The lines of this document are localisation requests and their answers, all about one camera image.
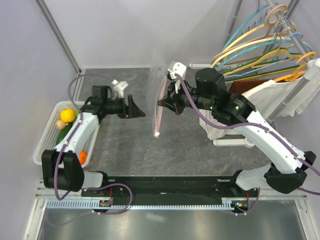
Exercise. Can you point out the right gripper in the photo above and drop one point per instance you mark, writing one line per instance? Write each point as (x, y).
(172, 101)

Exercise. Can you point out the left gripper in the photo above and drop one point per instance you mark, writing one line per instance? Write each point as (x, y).
(132, 110)

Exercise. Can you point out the clear zip top bag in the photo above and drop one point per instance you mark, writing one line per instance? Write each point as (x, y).
(156, 87)

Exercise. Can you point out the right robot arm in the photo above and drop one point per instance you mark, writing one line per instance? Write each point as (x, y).
(225, 110)

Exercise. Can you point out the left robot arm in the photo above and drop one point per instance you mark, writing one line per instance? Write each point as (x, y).
(61, 166)

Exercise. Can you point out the brown box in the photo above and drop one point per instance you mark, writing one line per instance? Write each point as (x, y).
(243, 86)

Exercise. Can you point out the orange fruit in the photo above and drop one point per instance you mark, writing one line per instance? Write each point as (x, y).
(82, 157)

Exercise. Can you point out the yellow lemon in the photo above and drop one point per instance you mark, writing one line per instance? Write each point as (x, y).
(68, 115)

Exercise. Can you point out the green cucumber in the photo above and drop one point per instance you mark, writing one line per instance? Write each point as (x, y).
(62, 134)

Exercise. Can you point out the white cloth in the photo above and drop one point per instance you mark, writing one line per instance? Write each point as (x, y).
(267, 96)

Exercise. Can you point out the white plastic basket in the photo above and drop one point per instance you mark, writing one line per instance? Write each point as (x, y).
(50, 135)

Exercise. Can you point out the green hanger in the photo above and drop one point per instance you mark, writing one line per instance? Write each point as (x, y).
(276, 69)

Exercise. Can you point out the yellow hanger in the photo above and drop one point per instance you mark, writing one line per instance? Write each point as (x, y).
(257, 64)

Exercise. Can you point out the teal hanger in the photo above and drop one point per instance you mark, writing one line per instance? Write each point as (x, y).
(280, 36)

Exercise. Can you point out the orange hanger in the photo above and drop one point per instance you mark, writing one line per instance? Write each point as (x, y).
(298, 70)

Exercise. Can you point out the beige wooden hanger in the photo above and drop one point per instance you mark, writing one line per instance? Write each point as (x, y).
(241, 40)

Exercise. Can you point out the light blue hanger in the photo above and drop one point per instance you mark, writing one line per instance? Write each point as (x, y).
(293, 55)

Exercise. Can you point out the white clothes rack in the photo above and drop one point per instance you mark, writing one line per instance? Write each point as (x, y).
(309, 60)

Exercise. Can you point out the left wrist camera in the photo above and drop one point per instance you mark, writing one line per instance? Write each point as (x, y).
(118, 89)

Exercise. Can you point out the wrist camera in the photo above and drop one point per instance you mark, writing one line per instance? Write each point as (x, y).
(118, 89)
(176, 68)

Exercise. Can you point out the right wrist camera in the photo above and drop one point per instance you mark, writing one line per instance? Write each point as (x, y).
(176, 68)

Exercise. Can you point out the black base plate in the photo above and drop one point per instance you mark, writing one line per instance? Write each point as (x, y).
(181, 190)

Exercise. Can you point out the white cable duct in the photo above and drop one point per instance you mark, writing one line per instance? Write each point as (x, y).
(107, 204)

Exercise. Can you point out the aluminium frame post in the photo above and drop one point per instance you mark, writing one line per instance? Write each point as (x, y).
(58, 34)

